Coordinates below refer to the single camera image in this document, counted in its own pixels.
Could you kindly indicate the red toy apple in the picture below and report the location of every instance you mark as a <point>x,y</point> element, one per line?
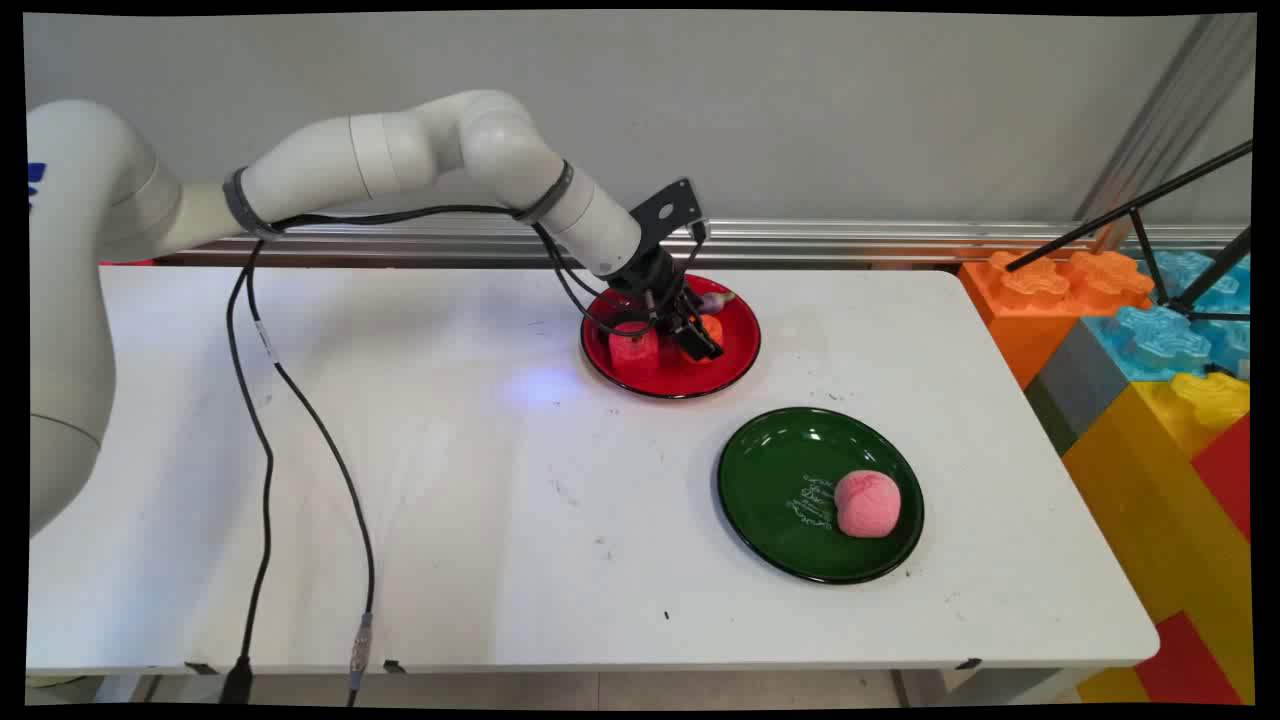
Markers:
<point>633,350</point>

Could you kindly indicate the black tripod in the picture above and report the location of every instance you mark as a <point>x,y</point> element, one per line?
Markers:
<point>1150,215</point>

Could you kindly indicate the aluminium wall rail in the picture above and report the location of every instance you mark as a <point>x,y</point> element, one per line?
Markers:
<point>850,240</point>

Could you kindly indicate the red enamel plate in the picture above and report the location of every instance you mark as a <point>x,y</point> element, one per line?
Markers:
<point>735,355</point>

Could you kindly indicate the yellow giant building block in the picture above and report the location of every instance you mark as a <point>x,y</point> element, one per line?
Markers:
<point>1150,480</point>

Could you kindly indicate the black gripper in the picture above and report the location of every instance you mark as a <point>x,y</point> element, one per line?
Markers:
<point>643,275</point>

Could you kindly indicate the green enamel plate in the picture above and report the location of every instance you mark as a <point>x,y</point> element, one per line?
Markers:
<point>780,500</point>

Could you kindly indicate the aluminium slanted post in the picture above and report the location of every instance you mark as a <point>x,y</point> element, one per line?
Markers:
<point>1170,120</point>

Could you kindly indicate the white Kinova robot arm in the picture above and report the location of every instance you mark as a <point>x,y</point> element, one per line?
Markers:
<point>400,150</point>

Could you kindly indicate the orange toy tangerine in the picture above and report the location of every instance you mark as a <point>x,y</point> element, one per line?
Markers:
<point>714,328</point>

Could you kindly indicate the purple toy eggplant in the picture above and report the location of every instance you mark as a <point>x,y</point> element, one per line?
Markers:
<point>716,298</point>

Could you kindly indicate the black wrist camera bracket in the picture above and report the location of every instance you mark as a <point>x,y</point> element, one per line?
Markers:
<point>668,208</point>

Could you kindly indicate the pink toy peach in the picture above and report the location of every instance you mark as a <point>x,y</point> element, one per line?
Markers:
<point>868,504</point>

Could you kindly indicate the orange giant building block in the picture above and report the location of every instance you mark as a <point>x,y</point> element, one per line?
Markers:
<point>1030,300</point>

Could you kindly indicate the blue giant building block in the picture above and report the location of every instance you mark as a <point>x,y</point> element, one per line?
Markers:
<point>1160,335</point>

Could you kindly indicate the red giant building block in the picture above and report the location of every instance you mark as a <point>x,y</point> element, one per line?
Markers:
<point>128,263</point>
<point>1228,475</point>

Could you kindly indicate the grey giant building block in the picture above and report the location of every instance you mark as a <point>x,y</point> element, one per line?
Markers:
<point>1085,380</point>

